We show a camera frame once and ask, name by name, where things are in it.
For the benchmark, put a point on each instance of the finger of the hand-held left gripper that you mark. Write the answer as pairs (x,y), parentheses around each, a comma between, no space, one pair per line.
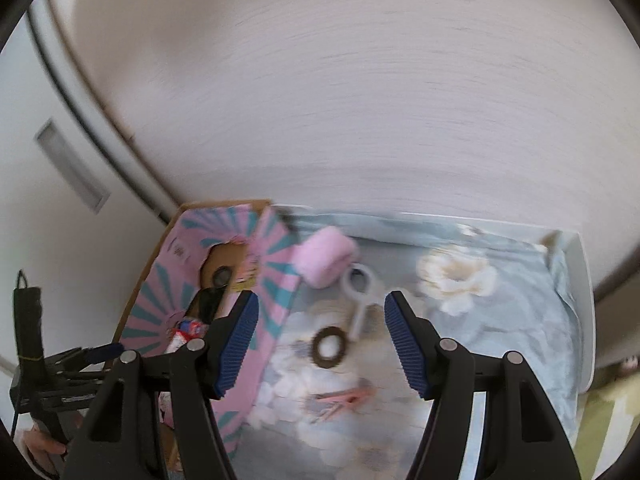
(102,352)

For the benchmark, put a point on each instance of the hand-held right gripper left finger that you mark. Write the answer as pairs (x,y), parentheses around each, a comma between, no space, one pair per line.
(237,345)

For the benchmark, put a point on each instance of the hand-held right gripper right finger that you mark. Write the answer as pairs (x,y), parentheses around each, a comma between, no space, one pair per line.
(405,345)

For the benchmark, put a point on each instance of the blue white red packet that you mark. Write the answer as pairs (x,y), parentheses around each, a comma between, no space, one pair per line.
(187,332)

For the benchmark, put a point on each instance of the cardboard box with pink lining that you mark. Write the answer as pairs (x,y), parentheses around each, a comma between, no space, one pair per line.
(150,310)

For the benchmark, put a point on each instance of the long pink packet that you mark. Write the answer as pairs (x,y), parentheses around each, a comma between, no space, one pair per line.
(246,270)

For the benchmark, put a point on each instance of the pink clothespin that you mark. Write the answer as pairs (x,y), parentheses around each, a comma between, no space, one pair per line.
(345,397)

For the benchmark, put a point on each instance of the pink fluffy roll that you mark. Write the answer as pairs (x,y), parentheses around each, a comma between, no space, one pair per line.
(325,257)

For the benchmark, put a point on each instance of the person's left hand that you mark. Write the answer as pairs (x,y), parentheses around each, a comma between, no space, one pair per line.
(45,449)

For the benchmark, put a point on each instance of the white sliding door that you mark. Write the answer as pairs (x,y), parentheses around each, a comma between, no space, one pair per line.
(100,260)

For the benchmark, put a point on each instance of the light blue floral blanket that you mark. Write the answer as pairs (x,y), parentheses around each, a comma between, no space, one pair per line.
(500,335)

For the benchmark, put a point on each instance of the white raised-edge table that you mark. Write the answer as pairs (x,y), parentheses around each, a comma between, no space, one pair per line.
(582,280)

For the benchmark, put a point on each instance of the yellow leaf print cushion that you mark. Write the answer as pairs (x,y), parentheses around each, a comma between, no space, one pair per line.
(605,420)

